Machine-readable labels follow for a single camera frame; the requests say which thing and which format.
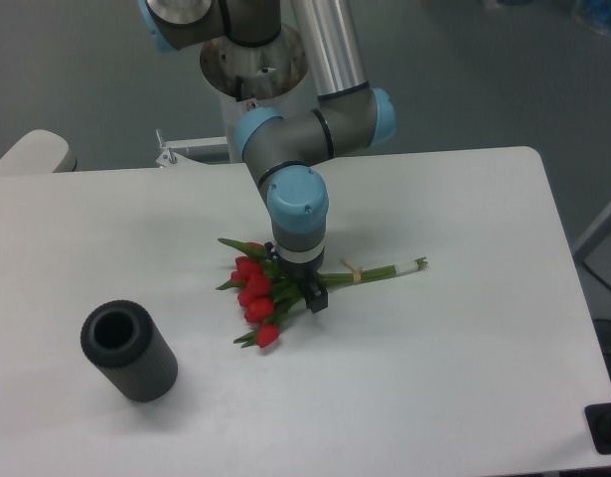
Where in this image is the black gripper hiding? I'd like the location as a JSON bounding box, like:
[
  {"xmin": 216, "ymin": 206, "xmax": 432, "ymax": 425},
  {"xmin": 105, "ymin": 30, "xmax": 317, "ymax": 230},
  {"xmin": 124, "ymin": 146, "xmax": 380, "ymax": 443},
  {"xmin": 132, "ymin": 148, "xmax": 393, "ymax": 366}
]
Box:
[{"xmin": 263, "ymin": 240, "xmax": 329, "ymax": 314}]

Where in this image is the red tulip bouquet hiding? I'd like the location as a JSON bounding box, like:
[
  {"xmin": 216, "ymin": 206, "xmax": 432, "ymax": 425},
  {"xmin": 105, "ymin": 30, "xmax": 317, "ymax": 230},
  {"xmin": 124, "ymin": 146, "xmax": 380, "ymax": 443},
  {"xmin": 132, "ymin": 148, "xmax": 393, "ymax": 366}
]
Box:
[{"xmin": 218, "ymin": 238, "xmax": 428, "ymax": 349}]

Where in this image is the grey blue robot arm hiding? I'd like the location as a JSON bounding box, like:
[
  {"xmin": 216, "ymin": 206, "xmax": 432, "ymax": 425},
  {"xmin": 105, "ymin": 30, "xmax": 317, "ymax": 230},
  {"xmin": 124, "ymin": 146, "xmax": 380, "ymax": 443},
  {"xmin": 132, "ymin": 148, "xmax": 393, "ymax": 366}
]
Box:
[{"xmin": 139, "ymin": 1, "xmax": 396, "ymax": 312}]

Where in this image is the dark grey ribbed vase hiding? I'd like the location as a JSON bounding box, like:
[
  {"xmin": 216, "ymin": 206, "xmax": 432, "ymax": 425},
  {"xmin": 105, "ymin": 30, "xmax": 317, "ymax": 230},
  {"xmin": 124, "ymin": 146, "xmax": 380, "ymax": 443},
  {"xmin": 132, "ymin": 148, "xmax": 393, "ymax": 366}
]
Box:
[{"xmin": 79, "ymin": 300, "xmax": 178, "ymax": 402}]

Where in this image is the black device at table edge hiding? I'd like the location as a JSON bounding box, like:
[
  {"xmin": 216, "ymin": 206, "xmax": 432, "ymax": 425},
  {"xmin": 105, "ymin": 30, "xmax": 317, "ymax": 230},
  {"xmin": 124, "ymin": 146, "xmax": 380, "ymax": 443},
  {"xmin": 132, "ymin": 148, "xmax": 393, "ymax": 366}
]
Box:
[{"xmin": 584, "ymin": 402, "xmax": 611, "ymax": 455}]

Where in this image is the white chair armrest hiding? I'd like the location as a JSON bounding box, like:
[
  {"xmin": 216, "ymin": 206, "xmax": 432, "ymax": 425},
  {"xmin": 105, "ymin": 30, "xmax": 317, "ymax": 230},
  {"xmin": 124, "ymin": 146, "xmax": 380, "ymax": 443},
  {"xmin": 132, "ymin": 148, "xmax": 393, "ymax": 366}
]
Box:
[{"xmin": 0, "ymin": 129, "xmax": 77, "ymax": 177}]

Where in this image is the blue plastic bag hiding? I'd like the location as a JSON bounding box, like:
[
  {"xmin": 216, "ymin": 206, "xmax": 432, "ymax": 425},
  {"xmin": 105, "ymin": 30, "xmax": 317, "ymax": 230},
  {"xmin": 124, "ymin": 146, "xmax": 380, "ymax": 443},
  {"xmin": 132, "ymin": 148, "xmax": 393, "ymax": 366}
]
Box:
[{"xmin": 572, "ymin": 0, "xmax": 611, "ymax": 36}]

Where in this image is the white furniture frame right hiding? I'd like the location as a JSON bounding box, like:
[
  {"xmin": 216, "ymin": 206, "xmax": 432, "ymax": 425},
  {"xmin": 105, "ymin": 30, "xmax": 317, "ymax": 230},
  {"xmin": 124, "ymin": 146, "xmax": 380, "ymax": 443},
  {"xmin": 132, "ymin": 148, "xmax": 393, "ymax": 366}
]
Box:
[{"xmin": 571, "ymin": 200, "xmax": 611, "ymax": 261}]

